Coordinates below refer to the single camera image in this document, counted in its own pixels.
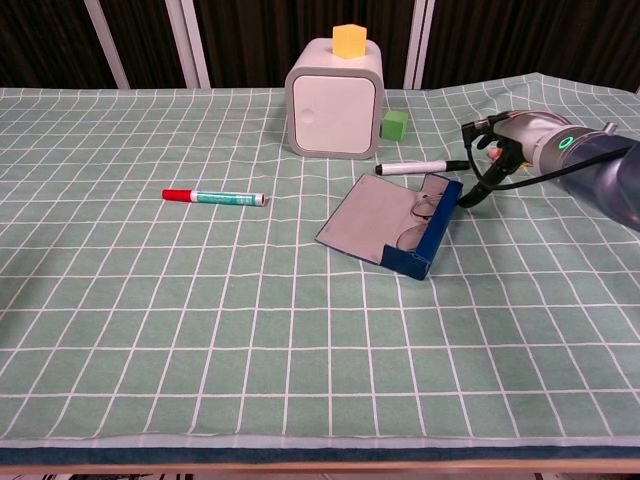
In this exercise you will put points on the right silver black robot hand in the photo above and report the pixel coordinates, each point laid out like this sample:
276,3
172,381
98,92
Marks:
525,135

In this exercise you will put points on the metal-framed eyeglasses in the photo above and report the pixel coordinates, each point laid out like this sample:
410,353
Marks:
417,235

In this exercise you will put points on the blue glasses case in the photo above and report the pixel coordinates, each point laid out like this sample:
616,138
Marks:
370,215

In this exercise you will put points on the white marker black cap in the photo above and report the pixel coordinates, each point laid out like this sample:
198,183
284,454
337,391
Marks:
415,168

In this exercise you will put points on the green cube block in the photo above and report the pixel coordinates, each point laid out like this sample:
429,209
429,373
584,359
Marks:
394,126

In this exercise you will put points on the white cube cabinet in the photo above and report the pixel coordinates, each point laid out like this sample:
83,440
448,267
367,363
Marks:
332,120

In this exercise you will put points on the yellow cube block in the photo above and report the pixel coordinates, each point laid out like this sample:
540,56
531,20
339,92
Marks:
350,42

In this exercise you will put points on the dark pleated curtain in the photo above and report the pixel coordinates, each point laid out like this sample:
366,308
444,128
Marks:
280,30

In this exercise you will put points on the green marker red cap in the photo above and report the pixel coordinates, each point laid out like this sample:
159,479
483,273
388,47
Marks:
220,198

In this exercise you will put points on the green white checkered tablecloth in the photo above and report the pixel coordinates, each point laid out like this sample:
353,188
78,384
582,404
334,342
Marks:
200,300

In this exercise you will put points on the dark blue table underlay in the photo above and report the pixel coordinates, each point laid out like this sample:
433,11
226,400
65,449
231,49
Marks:
320,455

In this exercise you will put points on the white frame post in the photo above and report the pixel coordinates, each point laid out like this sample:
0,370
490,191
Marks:
107,45
189,50
419,45

